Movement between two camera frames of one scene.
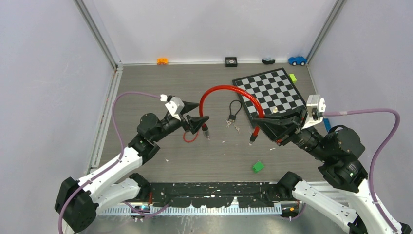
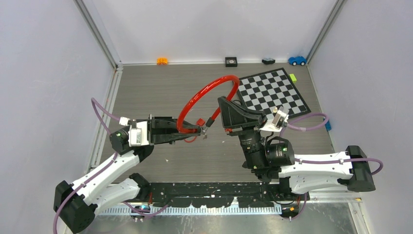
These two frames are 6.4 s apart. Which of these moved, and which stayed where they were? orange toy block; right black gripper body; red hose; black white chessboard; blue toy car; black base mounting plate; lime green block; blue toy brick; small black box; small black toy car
Moved: right black gripper body; red hose
Stayed: black base mounting plate; lime green block; small black box; black white chessboard; small black toy car; blue toy brick; orange toy block; blue toy car
